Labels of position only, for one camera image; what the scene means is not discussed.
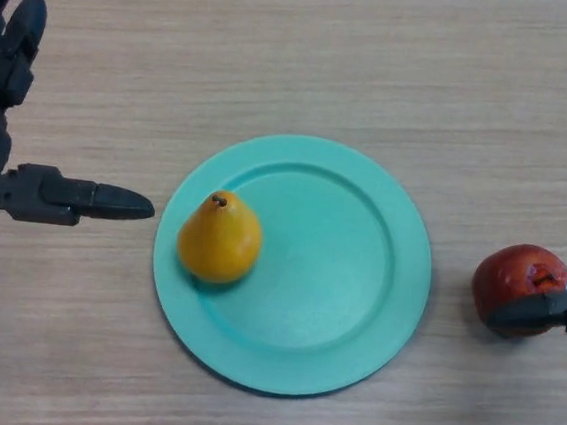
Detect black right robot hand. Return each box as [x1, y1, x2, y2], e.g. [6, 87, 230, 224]
[485, 26, 567, 341]

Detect yellow pear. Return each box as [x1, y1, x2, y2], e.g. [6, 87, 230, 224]
[173, 186, 268, 289]

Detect green round plate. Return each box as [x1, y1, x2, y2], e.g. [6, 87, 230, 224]
[140, 121, 445, 411]

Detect red apple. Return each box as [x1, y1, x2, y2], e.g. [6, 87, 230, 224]
[467, 239, 567, 344]

